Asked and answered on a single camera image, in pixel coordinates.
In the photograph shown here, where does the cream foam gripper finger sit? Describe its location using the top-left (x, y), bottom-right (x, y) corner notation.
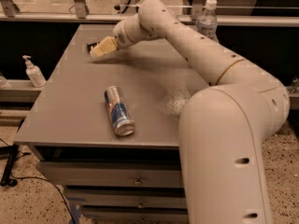
top-left (90, 36), bottom-right (118, 58)

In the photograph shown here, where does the black rxbar chocolate wrapper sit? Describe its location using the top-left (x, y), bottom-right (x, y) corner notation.
top-left (86, 42), bottom-right (97, 52)

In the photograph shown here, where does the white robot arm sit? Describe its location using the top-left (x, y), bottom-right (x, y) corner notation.
top-left (90, 0), bottom-right (290, 224)

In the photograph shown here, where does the white pump dispenser bottle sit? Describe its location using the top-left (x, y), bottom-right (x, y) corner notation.
top-left (22, 55), bottom-right (46, 87)

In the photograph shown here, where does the clear plastic water bottle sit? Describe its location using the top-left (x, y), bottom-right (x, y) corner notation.
top-left (196, 0), bottom-right (218, 39)

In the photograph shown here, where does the blue silver energy drink can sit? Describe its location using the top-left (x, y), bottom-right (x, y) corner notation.
top-left (104, 86), bottom-right (135, 136)

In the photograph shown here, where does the grey drawer cabinet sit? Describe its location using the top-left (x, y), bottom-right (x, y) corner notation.
top-left (15, 24), bottom-right (207, 224)

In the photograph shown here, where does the black stand leg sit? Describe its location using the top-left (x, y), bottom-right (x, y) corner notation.
top-left (0, 145), bottom-right (19, 187)

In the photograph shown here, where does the metal window frame rail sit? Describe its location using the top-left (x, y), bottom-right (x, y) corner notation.
top-left (0, 0), bottom-right (299, 27)

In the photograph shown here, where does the black floor cable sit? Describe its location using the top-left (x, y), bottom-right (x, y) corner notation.
top-left (0, 137), bottom-right (74, 224)

